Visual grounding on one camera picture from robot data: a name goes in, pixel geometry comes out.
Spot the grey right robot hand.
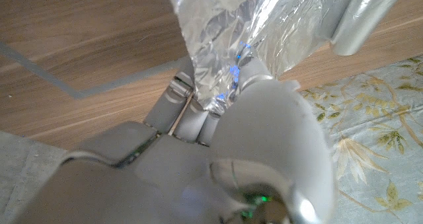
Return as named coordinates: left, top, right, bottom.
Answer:
left=13, top=45, right=336, bottom=224

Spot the floral printed backdrop cloth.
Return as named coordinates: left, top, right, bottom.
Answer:
left=297, top=55, right=423, bottom=224

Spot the aluminum foil roll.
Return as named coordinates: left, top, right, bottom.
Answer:
left=163, top=0, right=407, bottom=114

